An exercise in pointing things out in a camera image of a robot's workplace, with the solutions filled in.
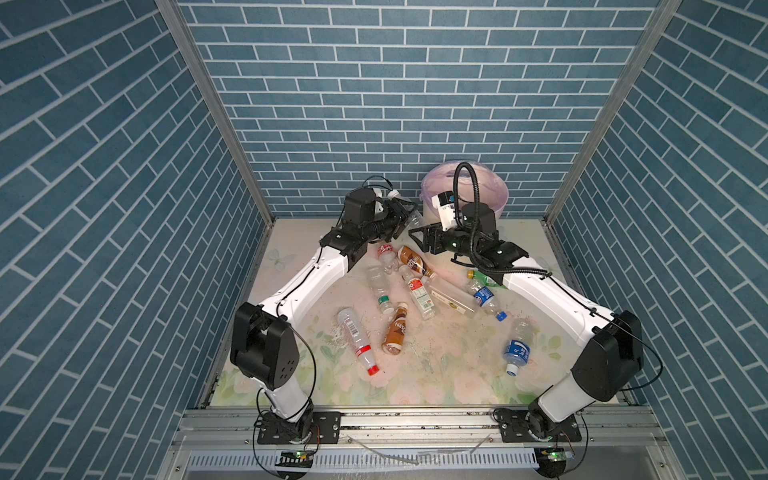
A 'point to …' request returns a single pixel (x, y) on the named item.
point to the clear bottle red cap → (358, 340)
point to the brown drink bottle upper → (416, 262)
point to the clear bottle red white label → (419, 293)
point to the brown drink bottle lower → (394, 340)
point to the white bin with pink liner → (492, 187)
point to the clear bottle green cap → (380, 278)
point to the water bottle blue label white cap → (518, 349)
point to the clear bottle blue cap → (485, 297)
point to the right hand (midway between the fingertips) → (415, 226)
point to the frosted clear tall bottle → (455, 298)
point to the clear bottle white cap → (414, 220)
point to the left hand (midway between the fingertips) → (418, 210)
